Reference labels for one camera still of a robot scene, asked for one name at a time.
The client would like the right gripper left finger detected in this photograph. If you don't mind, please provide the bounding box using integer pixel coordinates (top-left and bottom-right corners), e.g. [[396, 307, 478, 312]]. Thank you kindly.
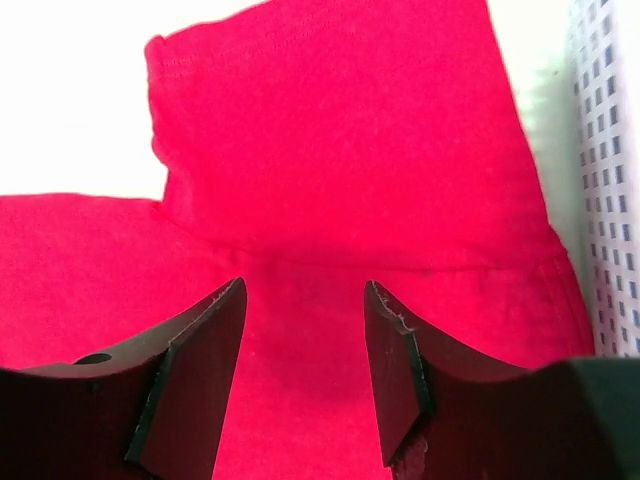
[[1, 278, 247, 479]]

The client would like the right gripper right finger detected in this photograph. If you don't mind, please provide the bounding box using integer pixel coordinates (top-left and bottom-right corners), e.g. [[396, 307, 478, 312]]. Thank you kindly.
[[364, 281, 639, 480]]

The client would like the pink t shirt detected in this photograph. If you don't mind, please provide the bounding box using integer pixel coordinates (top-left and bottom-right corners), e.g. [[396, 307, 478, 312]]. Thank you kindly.
[[1, 0, 594, 479]]

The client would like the white plastic basket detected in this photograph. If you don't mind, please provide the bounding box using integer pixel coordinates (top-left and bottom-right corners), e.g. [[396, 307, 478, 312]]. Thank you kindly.
[[568, 0, 639, 357]]

